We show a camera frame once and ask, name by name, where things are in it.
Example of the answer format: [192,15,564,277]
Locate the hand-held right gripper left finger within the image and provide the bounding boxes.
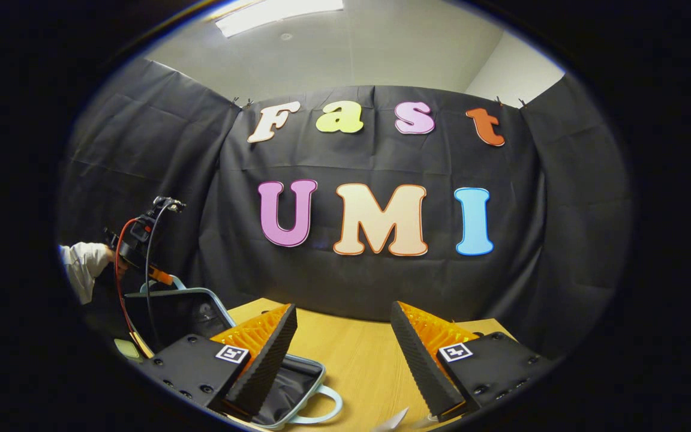
[136,304,298,422]

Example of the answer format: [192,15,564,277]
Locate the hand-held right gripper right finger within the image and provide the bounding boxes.
[390,301,556,422]

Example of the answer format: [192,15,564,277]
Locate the light blue suitcase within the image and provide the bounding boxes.
[113,275,344,431]

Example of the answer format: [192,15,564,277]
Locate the white skin care tube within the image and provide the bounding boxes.
[372,407,410,431]

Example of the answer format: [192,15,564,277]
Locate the black backdrop cloth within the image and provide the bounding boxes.
[58,57,633,361]

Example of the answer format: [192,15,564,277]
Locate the long ceiling light panel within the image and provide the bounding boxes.
[215,0,344,38]

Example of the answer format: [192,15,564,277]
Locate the black cable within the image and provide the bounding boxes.
[144,203,173,352]

